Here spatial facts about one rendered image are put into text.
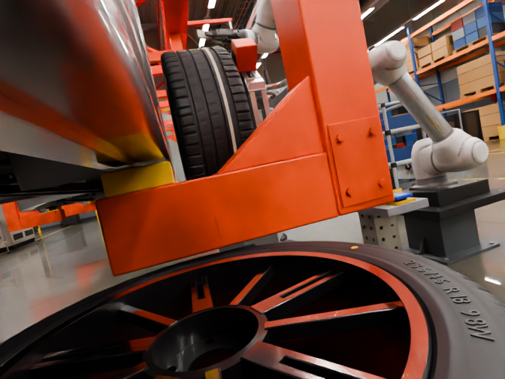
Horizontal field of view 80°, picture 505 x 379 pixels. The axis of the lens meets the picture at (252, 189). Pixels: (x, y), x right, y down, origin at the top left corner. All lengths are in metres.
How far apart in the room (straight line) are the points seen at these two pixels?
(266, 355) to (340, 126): 0.55
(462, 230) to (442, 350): 1.68
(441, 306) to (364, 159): 0.48
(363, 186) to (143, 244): 0.52
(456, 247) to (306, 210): 1.34
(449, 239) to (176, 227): 1.54
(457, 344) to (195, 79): 0.92
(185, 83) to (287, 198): 0.52
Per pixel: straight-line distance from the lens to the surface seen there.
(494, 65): 11.70
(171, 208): 0.66
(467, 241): 2.01
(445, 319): 0.35
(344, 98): 0.79
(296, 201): 0.71
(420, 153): 1.90
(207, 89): 1.00
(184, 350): 0.50
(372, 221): 1.27
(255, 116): 1.06
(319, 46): 0.80
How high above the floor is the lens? 0.68
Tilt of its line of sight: 4 degrees down
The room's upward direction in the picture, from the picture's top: 12 degrees counter-clockwise
